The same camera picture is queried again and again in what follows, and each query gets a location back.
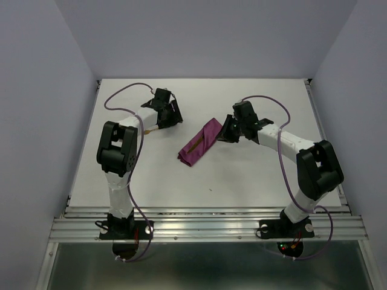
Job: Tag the gold fork dark handle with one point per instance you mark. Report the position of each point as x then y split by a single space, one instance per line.
148 131

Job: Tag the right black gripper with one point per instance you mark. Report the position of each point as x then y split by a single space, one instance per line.
224 134

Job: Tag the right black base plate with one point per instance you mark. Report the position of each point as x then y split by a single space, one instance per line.
281 229

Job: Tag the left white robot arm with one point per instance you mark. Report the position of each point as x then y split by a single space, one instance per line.
118 151

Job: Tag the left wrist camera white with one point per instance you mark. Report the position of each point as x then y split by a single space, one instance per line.
160 89

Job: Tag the gold knife dark handle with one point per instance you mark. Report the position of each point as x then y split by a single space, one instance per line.
196 144

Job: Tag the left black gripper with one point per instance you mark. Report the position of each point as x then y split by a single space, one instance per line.
175 118

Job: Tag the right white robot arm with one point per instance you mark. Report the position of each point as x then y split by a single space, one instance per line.
318 169

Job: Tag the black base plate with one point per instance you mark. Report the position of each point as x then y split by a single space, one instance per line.
281 229
137 230

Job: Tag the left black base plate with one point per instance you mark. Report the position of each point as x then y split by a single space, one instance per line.
137 230

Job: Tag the purple cloth napkin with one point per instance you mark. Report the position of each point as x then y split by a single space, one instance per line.
196 148

